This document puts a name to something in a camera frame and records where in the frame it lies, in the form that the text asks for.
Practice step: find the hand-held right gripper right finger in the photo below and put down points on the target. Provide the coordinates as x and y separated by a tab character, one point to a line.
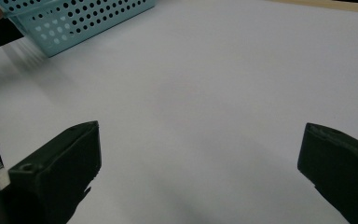
341	168

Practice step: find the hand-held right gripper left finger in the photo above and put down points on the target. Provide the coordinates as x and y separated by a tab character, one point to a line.
62	165

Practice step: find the light blue perforated plastic basket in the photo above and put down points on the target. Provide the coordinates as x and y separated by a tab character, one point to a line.
71	21

